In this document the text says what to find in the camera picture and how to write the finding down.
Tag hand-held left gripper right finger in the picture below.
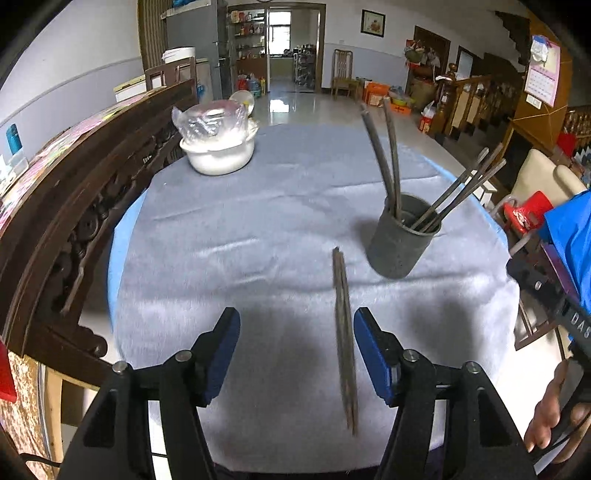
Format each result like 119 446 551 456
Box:
353 308 536 480

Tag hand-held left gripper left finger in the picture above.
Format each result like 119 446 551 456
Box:
58 307 242 480

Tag dark wooden chopstick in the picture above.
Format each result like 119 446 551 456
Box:
424 160 507 232
381 97 403 222
417 143 505 230
339 254 360 435
332 247 354 416
410 148 490 228
359 104 402 220
336 251 357 435

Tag grey metal cup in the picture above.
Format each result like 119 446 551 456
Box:
367 194 443 279

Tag person's right hand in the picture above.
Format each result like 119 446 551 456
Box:
524 357 591 464

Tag purple-topped wooden stool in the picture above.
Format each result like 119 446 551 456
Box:
512 240 583 352

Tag blue cloth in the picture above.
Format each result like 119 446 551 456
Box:
544 189 591 296

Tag red plastic chair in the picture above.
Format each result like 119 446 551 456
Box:
489 191 555 252

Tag grey felt tablecloth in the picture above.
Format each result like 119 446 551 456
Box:
108 122 522 474

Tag cream chair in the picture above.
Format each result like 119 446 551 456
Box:
510 148 587 208

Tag blue table cover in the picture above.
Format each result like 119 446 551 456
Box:
107 157 509 333

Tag wooden pillar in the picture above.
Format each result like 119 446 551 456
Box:
508 9 573 148

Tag white plastic basin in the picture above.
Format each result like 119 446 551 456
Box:
179 122 259 176

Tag carved dark wooden sideboard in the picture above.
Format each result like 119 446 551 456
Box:
0 76 199 386

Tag floral patterned cloth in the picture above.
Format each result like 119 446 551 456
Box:
0 351 47 467

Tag wooden stair railing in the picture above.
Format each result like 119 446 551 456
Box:
436 62 513 139

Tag red and white sack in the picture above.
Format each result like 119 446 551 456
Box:
419 102 437 134

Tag red plastic item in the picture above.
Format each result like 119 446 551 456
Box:
0 339 17 402

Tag clear plastic bag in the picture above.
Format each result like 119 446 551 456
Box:
172 100 250 151

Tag orange cardboard box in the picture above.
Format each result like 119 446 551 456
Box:
362 82 389 104

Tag colourful printed cover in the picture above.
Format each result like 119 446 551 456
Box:
0 90 158 232

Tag white freezer with blue print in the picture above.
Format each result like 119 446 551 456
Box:
194 58 215 104

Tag brown wooden chair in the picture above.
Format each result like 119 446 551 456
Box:
332 48 358 100

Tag hanging bags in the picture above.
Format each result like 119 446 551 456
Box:
405 39 439 68

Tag white cabinet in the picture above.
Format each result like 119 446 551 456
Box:
114 76 148 103

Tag dark wooden chair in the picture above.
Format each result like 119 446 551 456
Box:
144 56 197 93

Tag metal rack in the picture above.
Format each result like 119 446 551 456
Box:
293 46 317 86

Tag white lidded pot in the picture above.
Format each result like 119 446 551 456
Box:
161 46 196 64

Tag shelf of goods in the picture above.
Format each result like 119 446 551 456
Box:
233 9 269 75

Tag grey refrigerator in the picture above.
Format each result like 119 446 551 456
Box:
165 0 234 100

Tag framed picture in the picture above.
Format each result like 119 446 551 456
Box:
361 10 386 37

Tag brown door curtain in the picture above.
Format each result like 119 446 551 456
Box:
137 0 169 72

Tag wall calendar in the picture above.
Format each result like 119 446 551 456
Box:
525 34 561 109

